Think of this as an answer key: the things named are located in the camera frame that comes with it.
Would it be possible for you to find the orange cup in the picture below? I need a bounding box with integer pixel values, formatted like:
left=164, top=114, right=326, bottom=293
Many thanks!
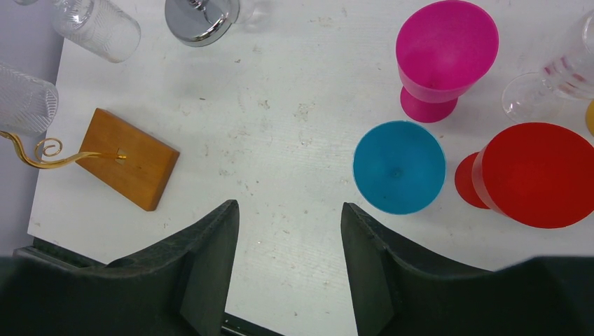
left=585, top=101, right=594, bottom=136

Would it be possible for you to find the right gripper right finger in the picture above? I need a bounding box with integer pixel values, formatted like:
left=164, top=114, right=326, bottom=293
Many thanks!
left=340, top=203, right=593, bottom=335

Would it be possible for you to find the clear wine glass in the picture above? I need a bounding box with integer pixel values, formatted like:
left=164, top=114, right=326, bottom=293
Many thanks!
left=501, top=10, right=593, bottom=123

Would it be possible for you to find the blue wine glass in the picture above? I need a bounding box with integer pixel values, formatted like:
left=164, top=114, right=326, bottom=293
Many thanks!
left=352, top=120, right=447, bottom=215

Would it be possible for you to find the pink wine glass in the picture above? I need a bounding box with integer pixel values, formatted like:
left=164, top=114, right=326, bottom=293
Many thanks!
left=395, top=1, right=499, bottom=123

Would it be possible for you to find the red wine glass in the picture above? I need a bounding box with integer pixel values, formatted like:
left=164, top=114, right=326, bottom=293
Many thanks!
left=455, top=122, right=593, bottom=229

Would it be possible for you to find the wooden rack base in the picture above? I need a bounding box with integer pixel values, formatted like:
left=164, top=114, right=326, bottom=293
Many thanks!
left=77, top=108, right=180, bottom=211

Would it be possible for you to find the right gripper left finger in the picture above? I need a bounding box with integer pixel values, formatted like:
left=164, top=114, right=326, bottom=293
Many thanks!
left=0, top=199, right=240, bottom=336

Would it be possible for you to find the clear patterned glass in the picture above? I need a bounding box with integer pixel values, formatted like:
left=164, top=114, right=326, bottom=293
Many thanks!
left=51, top=0, right=141, bottom=63
left=1, top=62, right=59, bottom=137

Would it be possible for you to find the silver wire glass rack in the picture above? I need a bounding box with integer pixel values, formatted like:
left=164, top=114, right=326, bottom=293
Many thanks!
left=165, top=0, right=240, bottom=48

